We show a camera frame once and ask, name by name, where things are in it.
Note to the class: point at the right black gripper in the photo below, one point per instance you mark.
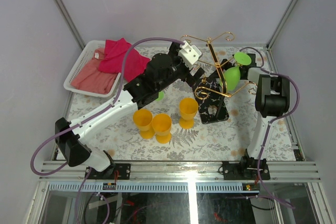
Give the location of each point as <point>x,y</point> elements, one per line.
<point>224,65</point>

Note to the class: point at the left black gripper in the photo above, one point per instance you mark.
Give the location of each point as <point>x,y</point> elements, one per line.
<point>187,75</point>

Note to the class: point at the green plastic wine glass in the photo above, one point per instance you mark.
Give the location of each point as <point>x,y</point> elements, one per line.
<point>232,75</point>

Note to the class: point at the gold wine glass rack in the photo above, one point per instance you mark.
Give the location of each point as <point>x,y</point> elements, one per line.
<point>208,92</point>

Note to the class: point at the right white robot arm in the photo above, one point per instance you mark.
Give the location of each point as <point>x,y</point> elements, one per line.
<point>272,102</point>

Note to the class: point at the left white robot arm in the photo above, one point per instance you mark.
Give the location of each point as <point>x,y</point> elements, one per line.
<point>72,137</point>

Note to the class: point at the orange wine glass right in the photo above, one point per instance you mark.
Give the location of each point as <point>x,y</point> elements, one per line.
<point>188,109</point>

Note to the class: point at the orange wine glass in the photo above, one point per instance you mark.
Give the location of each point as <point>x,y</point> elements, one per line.
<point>143,120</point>
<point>188,109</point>
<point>162,124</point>

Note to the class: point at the orange wine glass middle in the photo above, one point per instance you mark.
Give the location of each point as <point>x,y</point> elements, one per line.
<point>162,124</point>

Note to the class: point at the orange wine glass left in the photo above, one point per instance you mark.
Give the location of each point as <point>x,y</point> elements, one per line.
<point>143,120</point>

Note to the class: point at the floral table mat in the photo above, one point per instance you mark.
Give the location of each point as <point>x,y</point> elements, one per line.
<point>226,140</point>

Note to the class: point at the magenta cloth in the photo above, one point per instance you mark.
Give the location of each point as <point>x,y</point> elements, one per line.
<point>114,52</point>

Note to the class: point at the salmon pink cloth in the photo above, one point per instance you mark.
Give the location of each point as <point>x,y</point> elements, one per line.
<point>90,79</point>

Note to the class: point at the white plastic basket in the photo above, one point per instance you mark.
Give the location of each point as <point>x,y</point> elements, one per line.
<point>84,57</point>

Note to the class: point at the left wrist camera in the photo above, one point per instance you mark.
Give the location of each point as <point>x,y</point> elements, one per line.
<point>189,53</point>

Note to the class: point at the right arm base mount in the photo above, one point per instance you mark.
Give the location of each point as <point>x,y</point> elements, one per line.
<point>245,169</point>

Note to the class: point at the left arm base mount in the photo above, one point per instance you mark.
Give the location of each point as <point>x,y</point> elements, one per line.
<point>116,171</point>

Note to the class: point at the aluminium front rail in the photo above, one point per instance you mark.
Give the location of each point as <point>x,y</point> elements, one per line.
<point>149,171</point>

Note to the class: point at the blue cable duct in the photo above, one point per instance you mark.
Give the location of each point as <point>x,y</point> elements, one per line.
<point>136,187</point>

